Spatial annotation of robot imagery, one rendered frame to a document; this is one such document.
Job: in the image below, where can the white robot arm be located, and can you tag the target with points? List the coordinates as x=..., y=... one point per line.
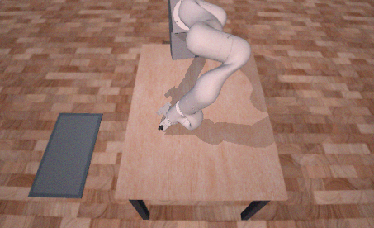
x=201, y=40

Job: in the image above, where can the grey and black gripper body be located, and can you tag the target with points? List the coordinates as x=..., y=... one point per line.
x=165, y=125

